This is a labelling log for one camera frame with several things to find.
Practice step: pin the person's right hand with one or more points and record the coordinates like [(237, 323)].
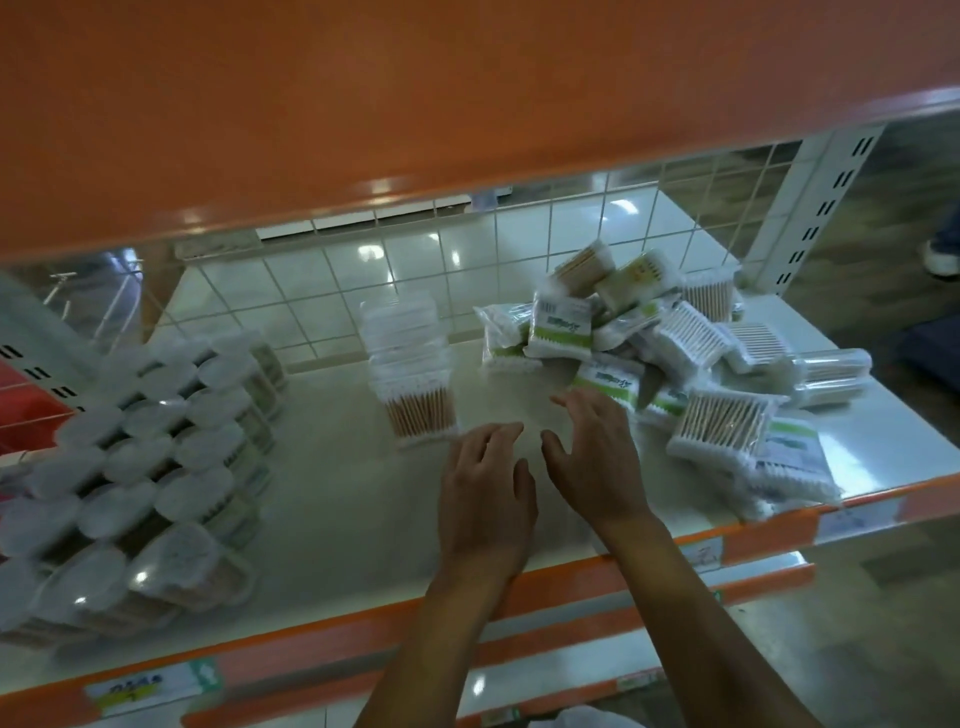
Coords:
[(600, 472)]

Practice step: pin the person's left hand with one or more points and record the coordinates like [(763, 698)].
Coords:
[(484, 517)]

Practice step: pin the pile of cotton swab packs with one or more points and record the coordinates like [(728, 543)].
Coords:
[(720, 424)]

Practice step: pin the white shelf orange rail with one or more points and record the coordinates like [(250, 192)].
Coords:
[(337, 510)]

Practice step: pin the white shelf board orange rim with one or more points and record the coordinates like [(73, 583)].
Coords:
[(555, 675), (570, 626), (375, 90)]

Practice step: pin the person's left forearm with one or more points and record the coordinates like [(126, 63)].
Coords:
[(435, 660)]

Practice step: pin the person's right forearm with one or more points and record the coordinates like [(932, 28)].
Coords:
[(697, 637)]

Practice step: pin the person's white garment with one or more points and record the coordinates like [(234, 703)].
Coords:
[(577, 718)]

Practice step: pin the distant white orange shelf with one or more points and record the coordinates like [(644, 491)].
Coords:
[(360, 217)]

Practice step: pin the plain white price label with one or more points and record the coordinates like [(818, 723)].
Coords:
[(855, 517)]

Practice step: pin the price label green arrow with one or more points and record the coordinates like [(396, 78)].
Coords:
[(150, 686)]

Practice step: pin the white slotted end post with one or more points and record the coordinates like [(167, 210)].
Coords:
[(817, 202)]

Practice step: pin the white slotted shelf post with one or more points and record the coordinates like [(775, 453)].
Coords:
[(37, 352)]

